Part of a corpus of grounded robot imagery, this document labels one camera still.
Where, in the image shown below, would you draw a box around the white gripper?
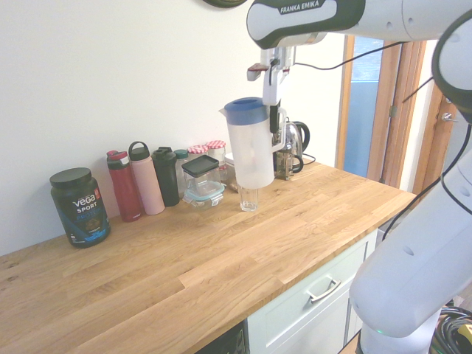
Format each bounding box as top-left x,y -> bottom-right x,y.
260,46 -> 296,134

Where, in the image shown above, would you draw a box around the translucent pitcher with blue lid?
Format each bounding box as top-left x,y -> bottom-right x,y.
218,97 -> 288,190

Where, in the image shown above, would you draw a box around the red water bottle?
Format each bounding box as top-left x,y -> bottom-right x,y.
106,150 -> 144,223

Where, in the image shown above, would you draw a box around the stainless steel electric kettle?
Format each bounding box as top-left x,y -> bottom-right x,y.
284,117 -> 311,164

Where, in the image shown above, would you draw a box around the glass French press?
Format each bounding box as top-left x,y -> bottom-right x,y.
272,142 -> 305,181

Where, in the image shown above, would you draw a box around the clear container white red-clip lid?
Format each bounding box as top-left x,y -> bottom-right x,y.
223,152 -> 237,192

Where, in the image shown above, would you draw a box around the glass jar red gingham lid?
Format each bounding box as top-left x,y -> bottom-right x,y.
187,145 -> 209,163
205,139 -> 227,184

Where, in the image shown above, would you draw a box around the clear drinking glass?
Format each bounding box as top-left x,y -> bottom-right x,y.
238,184 -> 261,213

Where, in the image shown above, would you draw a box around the clear container black lid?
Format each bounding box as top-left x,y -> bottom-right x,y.
181,154 -> 222,196

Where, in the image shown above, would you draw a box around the glass container teal clip lid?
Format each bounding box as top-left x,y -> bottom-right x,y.
183,183 -> 226,211

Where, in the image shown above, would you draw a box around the black shaker bottle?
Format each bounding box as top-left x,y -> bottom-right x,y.
151,146 -> 181,207

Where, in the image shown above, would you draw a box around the pink insulated bottle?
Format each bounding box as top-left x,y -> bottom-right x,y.
128,141 -> 166,215

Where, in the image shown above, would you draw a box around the black Vega protein tub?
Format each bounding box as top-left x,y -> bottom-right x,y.
49,167 -> 112,249

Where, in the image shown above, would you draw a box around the black appliance under counter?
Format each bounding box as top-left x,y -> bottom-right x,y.
195,319 -> 249,354

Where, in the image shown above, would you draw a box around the yellow power box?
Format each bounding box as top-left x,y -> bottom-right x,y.
455,324 -> 472,354

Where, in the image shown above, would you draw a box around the dark round wall object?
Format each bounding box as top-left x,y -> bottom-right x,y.
198,0 -> 249,9

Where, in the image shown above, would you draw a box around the silver drawer handle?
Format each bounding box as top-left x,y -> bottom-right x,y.
305,279 -> 342,304

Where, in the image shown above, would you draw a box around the cabinet drawer with handle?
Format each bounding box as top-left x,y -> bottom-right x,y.
246,228 -> 379,354

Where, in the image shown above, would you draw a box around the coiled black cables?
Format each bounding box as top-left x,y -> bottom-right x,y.
429,305 -> 472,354

